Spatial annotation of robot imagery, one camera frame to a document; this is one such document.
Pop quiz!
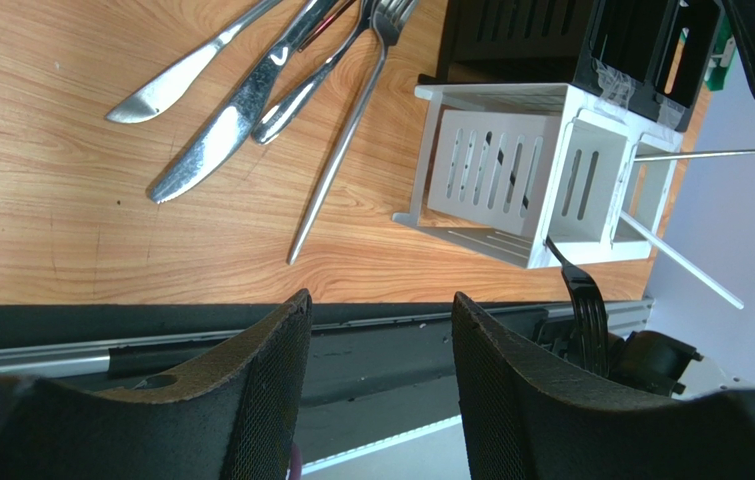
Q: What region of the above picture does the white plastic chopstick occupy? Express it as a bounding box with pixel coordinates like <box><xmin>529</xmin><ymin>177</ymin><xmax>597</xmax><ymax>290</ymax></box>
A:
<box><xmin>619</xmin><ymin>211</ymin><xmax>745</xmax><ymax>310</ymax></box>

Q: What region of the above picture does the black utensil caddy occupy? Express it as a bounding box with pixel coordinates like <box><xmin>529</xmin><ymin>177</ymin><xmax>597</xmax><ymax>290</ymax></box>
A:
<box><xmin>419</xmin><ymin>0</ymin><xmax>724</xmax><ymax>132</ymax></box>

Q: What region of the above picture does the black plastic fork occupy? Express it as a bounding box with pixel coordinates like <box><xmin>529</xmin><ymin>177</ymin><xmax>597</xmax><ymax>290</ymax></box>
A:
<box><xmin>545</xmin><ymin>236</ymin><xmax>610</xmax><ymax>378</ymax></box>

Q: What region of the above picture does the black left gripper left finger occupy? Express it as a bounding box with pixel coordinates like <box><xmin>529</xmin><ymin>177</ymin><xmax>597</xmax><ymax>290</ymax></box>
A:
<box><xmin>0</xmin><ymin>290</ymin><xmax>312</xmax><ymax>479</ymax></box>

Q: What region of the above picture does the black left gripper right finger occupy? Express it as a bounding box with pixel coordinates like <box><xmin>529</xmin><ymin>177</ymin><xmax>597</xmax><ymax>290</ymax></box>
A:
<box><xmin>451</xmin><ymin>293</ymin><xmax>755</xmax><ymax>479</ymax></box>

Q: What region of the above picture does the steel fork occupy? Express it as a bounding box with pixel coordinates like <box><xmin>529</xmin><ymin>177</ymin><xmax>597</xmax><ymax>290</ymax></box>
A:
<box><xmin>287</xmin><ymin>0</ymin><xmax>418</xmax><ymax>265</ymax></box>

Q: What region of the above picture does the steel table knife, large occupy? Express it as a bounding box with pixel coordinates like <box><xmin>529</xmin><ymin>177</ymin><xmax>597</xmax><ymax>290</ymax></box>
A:
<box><xmin>149</xmin><ymin>0</ymin><xmax>336</xmax><ymax>204</ymax></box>

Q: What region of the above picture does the steel table knife, small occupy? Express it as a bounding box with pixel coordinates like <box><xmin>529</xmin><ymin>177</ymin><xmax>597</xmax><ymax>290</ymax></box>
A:
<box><xmin>106</xmin><ymin>0</ymin><xmax>280</xmax><ymax>124</ymax></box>

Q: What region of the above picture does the silver metal chopstick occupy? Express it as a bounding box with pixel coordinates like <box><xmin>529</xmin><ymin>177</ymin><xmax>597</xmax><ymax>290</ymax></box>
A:
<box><xmin>634</xmin><ymin>149</ymin><xmax>755</xmax><ymax>162</ymax></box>

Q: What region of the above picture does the white slotted utensil caddy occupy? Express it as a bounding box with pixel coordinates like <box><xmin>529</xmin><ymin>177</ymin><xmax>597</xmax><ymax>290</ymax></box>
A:
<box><xmin>393</xmin><ymin>83</ymin><xmax>683</xmax><ymax>269</ymax></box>

